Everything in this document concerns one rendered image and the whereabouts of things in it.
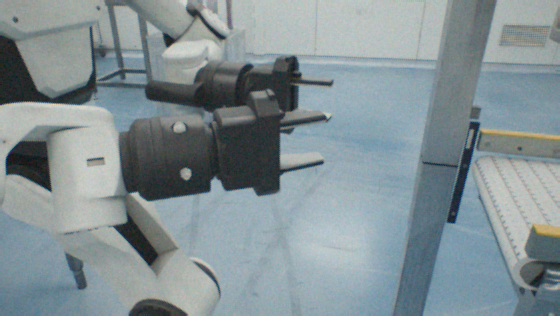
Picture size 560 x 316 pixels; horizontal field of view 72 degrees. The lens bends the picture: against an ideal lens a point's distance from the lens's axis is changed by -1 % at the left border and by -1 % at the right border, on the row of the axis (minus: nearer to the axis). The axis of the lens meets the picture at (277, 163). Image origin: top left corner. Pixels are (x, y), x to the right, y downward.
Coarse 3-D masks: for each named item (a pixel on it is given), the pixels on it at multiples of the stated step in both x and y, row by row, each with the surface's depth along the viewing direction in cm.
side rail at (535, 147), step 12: (480, 132) 62; (480, 144) 62; (492, 144) 62; (504, 144) 61; (516, 144) 61; (528, 144) 61; (540, 144) 60; (552, 144) 60; (540, 156) 61; (552, 156) 60
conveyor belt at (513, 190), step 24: (480, 168) 61; (504, 168) 59; (528, 168) 59; (552, 168) 59; (480, 192) 58; (504, 192) 53; (528, 192) 52; (552, 192) 52; (504, 216) 49; (528, 216) 47; (552, 216) 47; (504, 240) 46; (528, 288) 43
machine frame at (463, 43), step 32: (448, 0) 60; (480, 0) 55; (448, 32) 58; (480, 32) 57; (448, 64) 60; (480, 64) 59; (448, 96) 62; (448, 128) 64; (448, 160) 67; (416, 192) 72; (448, 192) 69; (416, 224) 74; (416, 256) 77; (416, 288) 80
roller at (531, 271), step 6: (528, 264) 42; (534, 264) 41; (540, 264) 41; (552, 264) 41; (522, 270) 42; (528, 270) 41; (534, 270) 41; (540, 270) 41; (522, 276) 42; (528, 276) 42; (534, 276) 42; (540, 276) 41; (528, 282) 42; (534, 282) 42
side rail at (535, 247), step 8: (528, 240) 40; (536, 240) 39; (544, 240) 38; (552, 240) 38; (528, 248) 40; (536, 248) 39; (544, 248) 39; (552, 248) 39; (528, 256) 40; (536, 256) 39; (544, 256) 39; (552, 256) 39
